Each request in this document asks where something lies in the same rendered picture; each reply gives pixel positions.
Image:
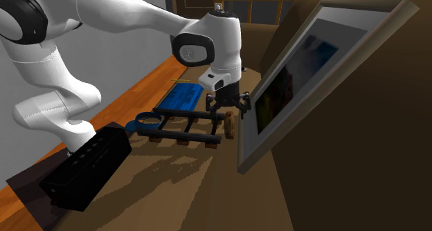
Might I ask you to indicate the blue cup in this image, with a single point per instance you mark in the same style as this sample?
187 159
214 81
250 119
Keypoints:
148 117

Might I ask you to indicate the yellow pencil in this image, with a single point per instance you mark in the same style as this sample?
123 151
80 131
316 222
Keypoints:
179 80

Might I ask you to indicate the dark robot stand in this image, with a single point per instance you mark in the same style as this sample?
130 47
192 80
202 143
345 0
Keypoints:
30 186

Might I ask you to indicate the brown round wooden disc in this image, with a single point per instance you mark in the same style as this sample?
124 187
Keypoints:
229 124

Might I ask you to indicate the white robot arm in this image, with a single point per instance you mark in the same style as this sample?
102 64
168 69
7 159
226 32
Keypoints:
50 71

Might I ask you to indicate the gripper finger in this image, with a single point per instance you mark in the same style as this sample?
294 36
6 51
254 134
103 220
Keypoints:
210 102
246 102

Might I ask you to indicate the large framed picture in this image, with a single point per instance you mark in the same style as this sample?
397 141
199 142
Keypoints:
337 38

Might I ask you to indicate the black rack with wooden feet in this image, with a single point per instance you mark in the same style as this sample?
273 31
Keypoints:
179 135

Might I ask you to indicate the window with wooden frame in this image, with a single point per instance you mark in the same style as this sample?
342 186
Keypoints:
266 1

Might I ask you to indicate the blue book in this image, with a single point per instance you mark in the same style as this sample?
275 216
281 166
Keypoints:
180 97

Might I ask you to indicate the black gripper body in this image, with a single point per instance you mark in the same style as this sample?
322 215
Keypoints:
229 95

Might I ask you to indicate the black rectangular speaker box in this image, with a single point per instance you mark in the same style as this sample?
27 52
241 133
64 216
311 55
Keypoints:
84 169

